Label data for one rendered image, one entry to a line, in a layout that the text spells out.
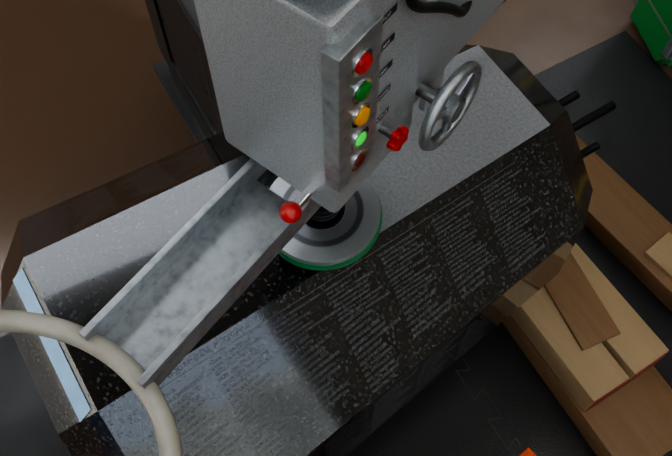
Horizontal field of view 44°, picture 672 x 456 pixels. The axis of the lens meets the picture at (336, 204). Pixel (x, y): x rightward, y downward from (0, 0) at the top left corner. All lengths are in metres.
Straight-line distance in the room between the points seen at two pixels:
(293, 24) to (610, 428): 1.58
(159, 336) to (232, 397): 0.35
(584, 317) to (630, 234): 0.38
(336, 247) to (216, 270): 0.30
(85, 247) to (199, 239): 0.38
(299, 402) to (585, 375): 0.84
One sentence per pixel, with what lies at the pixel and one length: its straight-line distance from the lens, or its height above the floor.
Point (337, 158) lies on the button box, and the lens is 1.04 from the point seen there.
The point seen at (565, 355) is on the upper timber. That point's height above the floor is 0.21.
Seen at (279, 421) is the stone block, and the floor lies 0.67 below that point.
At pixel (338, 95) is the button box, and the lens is 0.93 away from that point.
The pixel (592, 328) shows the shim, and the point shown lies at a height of 0.22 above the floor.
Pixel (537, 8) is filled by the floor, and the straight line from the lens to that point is 3.03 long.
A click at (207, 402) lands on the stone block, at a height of 0.75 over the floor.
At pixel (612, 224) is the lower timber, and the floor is 0.09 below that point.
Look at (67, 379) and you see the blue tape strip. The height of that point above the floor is 0.80.
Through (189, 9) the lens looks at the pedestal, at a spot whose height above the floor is 0.74.
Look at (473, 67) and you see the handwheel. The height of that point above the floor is 1.26.
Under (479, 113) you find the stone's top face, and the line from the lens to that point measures 1.71.
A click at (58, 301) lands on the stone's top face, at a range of 1.57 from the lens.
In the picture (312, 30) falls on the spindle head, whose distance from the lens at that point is 0.90.
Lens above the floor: 2.20
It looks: 61 degrees down
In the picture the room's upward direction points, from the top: 1 degrees counter-clockwise
